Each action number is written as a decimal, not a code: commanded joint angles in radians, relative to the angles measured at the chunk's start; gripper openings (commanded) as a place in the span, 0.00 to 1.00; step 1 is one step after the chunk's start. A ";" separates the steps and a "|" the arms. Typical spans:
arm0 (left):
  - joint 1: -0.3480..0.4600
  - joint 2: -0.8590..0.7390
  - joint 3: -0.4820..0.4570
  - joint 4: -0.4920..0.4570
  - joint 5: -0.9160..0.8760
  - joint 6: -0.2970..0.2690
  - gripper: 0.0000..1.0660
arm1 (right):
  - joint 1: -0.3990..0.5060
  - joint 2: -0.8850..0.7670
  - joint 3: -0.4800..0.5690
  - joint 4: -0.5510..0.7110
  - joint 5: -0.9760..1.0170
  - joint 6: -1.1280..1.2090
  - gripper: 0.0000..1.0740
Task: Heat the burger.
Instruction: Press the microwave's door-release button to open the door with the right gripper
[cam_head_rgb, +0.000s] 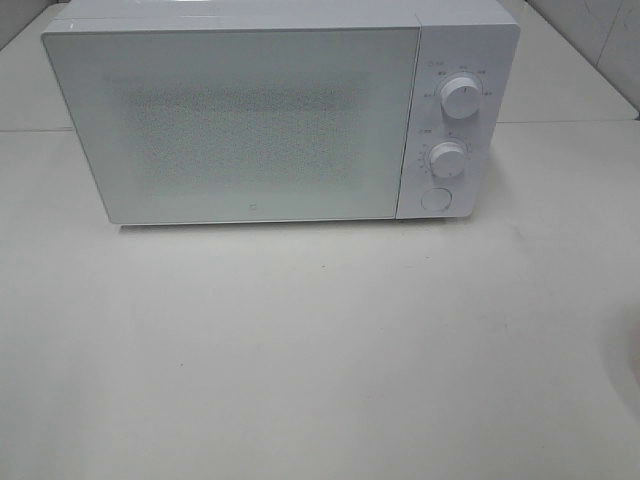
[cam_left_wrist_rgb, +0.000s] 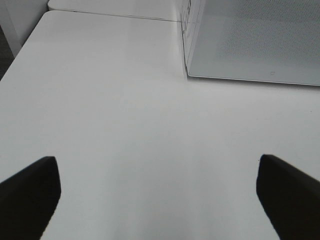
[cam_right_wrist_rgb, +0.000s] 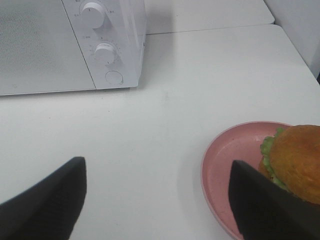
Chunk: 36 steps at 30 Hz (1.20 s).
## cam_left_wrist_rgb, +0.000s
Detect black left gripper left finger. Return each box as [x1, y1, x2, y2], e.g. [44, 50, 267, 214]
[0, 156, 61, 240]

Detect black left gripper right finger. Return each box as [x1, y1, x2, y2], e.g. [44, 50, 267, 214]
[256, 154, 320, 240]

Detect white microwave door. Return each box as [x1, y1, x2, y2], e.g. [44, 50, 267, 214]
[189, 0, 320, 86]

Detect white microwave oven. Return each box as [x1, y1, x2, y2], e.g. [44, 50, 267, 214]
[180, 0, 202, 77]

